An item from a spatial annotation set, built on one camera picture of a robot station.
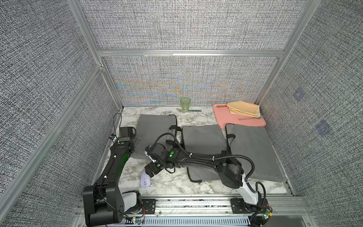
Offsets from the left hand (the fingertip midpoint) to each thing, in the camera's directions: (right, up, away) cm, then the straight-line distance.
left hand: (135, 140), depth 86 cm
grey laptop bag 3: (+79, -3, +11) cm, 80 cm away
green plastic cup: (+32, +27, +27) cm, 50 cm away
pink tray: (+63, +16, +28) cm, 70 cm away
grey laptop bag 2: (+47, -1, +11) cm, 49 cm away
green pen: (+40, +21, +31) cm, 54 cm away
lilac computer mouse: (+8, -21, -6) cm, 24 cm away
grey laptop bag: (+6, +6, +20) cm, 22 cm away
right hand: (+10, -13, -7) cm, 18 cm away
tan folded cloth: (+81, +23, +33) cm, 90 cm away
